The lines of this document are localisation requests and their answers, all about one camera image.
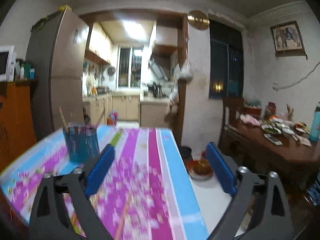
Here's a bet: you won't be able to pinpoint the steel range hood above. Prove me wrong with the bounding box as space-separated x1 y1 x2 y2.
149 55 170 81

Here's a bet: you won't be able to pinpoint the dark wooden side table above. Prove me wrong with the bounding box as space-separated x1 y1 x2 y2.
219 120 319 190

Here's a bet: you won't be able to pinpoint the blue lidded cup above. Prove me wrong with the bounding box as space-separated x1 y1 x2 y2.
29 68 35 79

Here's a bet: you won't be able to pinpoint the white microwave oven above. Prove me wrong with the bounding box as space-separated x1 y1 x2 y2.
0 46 16 82

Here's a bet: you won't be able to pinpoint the teal water bottle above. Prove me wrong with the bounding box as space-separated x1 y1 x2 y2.
309 102 320 142

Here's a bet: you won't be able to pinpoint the wooden chopstick one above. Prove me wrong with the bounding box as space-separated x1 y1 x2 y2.
59 106 68 131

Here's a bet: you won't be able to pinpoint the blue perforated utensil holder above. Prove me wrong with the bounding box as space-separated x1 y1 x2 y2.
63 125 100 164

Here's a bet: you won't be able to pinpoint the white medicine bottle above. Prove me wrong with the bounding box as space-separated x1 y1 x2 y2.
20 66 24 80

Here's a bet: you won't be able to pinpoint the gold round wall clock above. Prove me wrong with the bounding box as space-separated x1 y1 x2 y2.
187 10 209 30

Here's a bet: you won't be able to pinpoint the steel electric kettle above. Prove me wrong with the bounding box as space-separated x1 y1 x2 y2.
153 82 163 98

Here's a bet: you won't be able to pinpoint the orange wooden cabinet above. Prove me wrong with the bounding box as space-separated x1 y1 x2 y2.
0 80 38 171

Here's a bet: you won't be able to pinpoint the beige kitchen base cabinets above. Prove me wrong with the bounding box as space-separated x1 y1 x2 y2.
82 93 172 128

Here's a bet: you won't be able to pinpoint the white hanging plastic bag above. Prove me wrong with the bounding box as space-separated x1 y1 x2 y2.
178 59 194 80

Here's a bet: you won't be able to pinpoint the framed elephant picture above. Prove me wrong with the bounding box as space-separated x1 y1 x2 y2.
270 21 308 59

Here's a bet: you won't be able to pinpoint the wooden chair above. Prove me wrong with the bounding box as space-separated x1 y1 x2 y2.
222 97 245 129

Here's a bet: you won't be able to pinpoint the kitchen window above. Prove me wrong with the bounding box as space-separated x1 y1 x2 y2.
118 47 143 88

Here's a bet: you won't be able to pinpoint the grey refrigerator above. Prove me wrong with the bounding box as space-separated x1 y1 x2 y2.
25 9 89 140

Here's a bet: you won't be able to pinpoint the red bowl on floor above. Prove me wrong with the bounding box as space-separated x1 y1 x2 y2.
187 159 214 180

